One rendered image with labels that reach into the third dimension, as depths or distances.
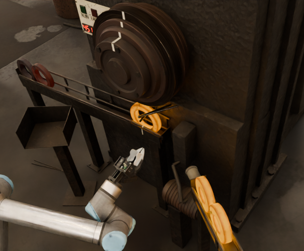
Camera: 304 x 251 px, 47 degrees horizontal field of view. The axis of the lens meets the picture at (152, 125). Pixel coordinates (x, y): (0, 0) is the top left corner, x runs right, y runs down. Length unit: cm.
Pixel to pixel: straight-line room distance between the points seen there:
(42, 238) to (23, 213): 92
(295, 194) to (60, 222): 155
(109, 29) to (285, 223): 155
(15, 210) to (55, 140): 63
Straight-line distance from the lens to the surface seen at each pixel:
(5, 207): 152
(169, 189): 176
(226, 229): 137
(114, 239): 142
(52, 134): 207
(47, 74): 235
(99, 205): 154
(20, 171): 281
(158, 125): 173
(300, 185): 251
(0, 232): 175
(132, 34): 141
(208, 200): 145
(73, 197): 249
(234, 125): 156
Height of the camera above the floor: 197
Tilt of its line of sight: 44 degrees down
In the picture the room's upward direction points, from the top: 8 degrees counter-clockwise
